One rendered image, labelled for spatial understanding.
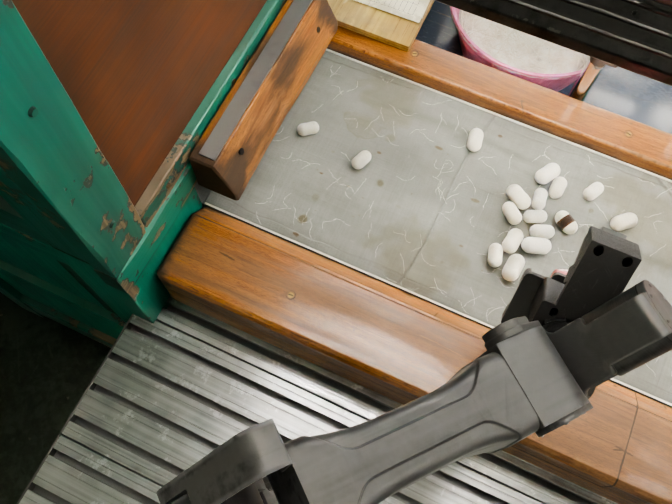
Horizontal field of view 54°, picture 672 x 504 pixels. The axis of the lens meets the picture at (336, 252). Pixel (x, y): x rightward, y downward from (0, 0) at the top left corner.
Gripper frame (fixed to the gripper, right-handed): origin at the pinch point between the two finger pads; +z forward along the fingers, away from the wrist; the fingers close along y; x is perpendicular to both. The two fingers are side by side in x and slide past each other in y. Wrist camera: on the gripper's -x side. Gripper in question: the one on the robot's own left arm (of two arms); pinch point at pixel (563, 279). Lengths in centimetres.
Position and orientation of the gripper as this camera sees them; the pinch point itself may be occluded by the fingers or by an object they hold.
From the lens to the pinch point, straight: 76.8
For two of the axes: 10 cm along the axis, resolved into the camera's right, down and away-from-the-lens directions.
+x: -2.8, 8.3, 4.8
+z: 3.1, -3.9, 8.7
